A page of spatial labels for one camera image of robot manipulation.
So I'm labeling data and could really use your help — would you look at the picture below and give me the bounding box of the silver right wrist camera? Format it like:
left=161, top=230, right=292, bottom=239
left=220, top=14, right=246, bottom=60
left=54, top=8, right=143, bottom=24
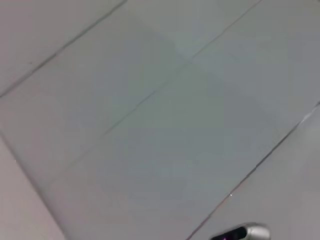
left=210, top=222, right=272, bottom=240

